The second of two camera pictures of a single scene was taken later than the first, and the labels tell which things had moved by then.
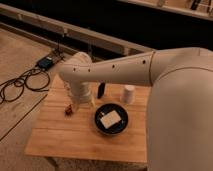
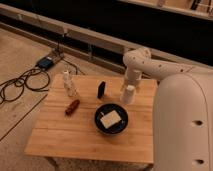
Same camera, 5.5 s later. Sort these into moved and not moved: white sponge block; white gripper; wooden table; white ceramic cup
Moved: white gripper
Not moved: white sponge block; white ceramic cup; wooden table
